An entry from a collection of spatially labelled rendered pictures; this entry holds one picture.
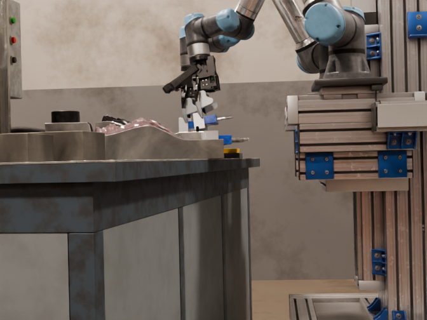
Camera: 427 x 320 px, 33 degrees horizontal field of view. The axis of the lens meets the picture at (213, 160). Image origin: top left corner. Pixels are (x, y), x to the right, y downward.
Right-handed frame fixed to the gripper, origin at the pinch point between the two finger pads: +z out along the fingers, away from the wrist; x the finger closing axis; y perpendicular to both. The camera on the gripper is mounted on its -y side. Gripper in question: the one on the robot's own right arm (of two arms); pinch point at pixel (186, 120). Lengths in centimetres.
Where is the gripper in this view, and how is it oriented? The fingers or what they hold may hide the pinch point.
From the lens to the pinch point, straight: 274.5
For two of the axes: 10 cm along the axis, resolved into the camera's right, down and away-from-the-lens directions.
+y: 9.8, -0.3, -1.9
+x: 1.9, -0.1, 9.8
